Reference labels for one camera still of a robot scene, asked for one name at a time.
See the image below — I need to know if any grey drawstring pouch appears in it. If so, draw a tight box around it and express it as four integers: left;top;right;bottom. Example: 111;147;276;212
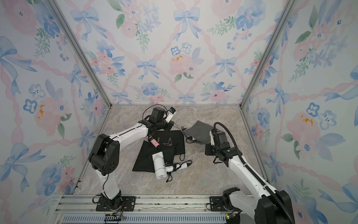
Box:
183;120;213;144

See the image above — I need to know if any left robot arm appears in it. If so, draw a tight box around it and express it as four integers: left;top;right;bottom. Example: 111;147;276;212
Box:
88;107;176;211

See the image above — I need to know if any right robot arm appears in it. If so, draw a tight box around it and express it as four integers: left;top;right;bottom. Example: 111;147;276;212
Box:
206;128;295;224

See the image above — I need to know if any pink hair dryer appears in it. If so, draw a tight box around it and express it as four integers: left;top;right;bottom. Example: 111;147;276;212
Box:
148;135;161;150

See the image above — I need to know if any white hair dryer lower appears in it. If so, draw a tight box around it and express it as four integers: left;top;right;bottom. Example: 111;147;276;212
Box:
152;152;193;183

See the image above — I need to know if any black pouch with gold logo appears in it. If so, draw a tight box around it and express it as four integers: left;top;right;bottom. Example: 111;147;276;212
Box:
153;130;186;164

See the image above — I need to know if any plain black pouch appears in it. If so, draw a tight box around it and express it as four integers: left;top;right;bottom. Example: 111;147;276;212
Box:
132;141;175;173

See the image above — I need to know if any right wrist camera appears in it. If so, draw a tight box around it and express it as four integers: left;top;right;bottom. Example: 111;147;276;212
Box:
209;129;215;146

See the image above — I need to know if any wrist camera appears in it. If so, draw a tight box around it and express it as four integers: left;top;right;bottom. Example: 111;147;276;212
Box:
166;107;176;123
209;129;215;146

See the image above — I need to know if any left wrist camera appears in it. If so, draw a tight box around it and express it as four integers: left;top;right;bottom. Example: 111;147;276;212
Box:
166;107;176;123

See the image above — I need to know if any black corrugated cable conduit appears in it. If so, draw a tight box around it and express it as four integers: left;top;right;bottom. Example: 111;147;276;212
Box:
213;121;294;224

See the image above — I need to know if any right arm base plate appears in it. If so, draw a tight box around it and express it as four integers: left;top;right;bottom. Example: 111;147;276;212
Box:
206;196;241;213

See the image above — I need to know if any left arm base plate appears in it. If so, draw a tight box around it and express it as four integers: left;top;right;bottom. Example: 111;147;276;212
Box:
95;195;137;212

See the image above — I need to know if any aluminium front rail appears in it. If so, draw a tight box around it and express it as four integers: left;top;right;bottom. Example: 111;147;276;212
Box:
53;194;291;224

